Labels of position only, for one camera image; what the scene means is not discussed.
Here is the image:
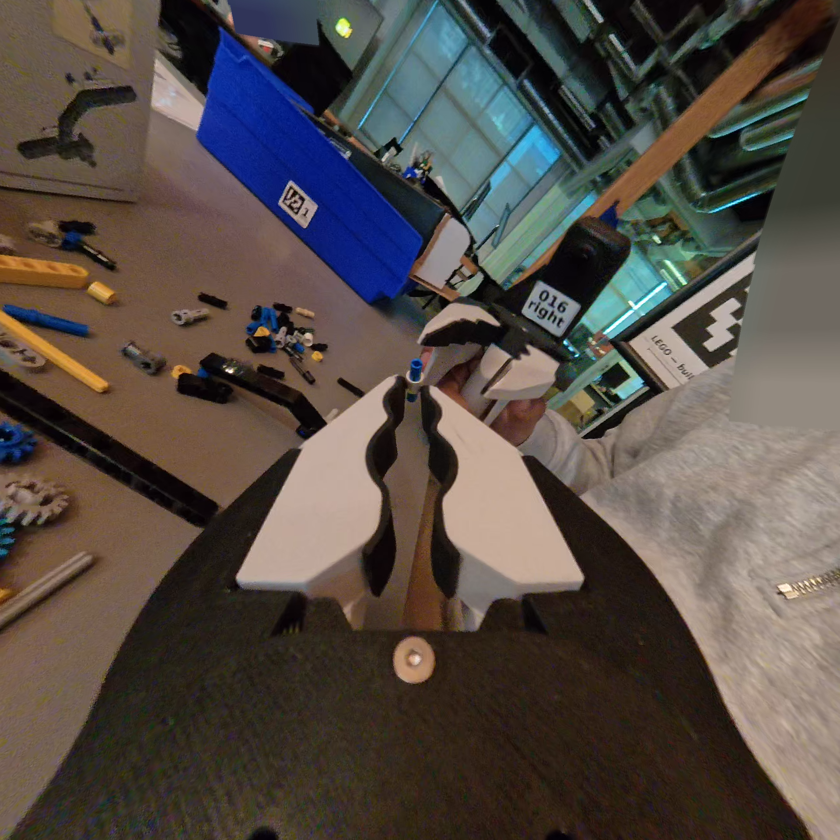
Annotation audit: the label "silver ventilation pipes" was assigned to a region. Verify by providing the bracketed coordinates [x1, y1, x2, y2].
[591, 0, 815, 217]

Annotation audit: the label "blue lego axle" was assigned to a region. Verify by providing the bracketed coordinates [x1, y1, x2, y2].
[3, 303, 90, 337]

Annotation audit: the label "yellow lego beam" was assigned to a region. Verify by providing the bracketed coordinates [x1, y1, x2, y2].
[0, 254, 90, 290]

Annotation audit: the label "white cardboard box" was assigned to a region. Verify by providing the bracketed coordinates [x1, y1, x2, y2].
[408, 211, 475, 294]

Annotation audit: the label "person's right hand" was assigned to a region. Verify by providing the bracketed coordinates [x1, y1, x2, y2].
[423, 348, 549, 448]

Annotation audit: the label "grey lego axle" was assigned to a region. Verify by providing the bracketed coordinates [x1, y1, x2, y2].
[0, 550, 97, 631]

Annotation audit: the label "long yellow lego rod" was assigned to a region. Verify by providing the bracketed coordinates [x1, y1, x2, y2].
[0, 308, 110, 394]

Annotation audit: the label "person's grey hoodie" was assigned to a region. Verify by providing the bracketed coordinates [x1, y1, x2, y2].
[577, 357, 840, 840]

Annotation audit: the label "grey instruction booklet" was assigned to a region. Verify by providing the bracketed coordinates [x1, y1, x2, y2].
[0, 0, 162, 202]

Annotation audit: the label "blue plastic bin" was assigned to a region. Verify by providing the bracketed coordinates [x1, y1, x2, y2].
[196, 29, 448, 305]

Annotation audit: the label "grey lego beam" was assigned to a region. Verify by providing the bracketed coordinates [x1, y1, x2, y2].
[0, 331, 47, 372]

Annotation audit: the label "grey lego gear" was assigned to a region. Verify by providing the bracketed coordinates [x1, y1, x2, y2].
[0, 477, 70, 526]

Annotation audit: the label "large glass window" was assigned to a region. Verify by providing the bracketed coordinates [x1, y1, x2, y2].
[341, 0, 592, 277]

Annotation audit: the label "person's right forearm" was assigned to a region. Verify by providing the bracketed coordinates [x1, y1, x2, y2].
[517, 394, 657, 496]

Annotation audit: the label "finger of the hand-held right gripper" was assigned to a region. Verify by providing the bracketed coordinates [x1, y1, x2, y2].
[482, 341, 560, 403]
[417, 299, 508, 350]

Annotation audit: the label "long black lego beam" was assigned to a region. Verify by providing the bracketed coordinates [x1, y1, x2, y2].
[0, 369, 221, 527]

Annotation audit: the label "cluster of small lego pins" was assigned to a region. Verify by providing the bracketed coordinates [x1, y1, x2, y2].
[246, 302, 329, 368]

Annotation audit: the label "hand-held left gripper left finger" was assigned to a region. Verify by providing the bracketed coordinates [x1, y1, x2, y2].
[235, 375, 406, 627]

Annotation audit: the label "dark monitor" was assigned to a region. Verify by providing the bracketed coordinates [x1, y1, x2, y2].
[315, 0, 385, 74]

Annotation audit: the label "framed marker sign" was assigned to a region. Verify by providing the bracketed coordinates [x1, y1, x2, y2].
[620, 252, 757, 398]

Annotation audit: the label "blue and black lego pin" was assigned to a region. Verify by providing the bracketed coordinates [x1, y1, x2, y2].
[60, 222, 118, 272]

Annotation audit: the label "wooden beam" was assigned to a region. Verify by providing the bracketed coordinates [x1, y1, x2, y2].
[518, 0, 840, 290]

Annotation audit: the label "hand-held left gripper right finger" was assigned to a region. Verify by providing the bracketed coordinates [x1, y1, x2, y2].
[419, 386, 586, 630]

